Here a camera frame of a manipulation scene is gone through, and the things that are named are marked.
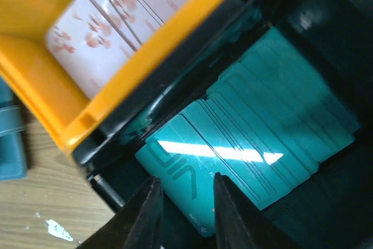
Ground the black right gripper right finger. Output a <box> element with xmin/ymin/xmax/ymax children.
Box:
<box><xmin>213</xmin><ymin>173</ymin><xmax>300</xmax><ymax>248</ymax></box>

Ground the orange bin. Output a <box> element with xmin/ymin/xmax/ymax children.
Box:
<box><xmin>1</xmin><ymin>0</ymin><xmax>224</xmax><ymax>153</ymax></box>

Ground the black bin near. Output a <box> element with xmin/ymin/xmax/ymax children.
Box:
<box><xmin>72</xmin><ymin>0</ymin><xmax>372</xmax><ymax>248</ymax></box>

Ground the blue card holder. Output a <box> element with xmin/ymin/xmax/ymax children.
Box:
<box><xmin>1</xmin><ymin>80</ymin><xmax>27</xmax><ymax>181</ymax></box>

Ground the teal credit card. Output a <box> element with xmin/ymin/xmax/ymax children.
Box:
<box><xmin>135</xmin><ymin>103</ymin><xmax>261</xmax><ymax>237</ymax></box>

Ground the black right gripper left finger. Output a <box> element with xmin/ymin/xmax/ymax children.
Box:
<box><xmin>78</xmin><ymin>177</ymin><xmax>163</xmax><ymax>249</ymax></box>

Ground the white pink card stack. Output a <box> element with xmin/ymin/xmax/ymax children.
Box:
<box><xmin>45</xmin><ymin>0</ymin><xmax>188</xmax><ymax>98</ymax></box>

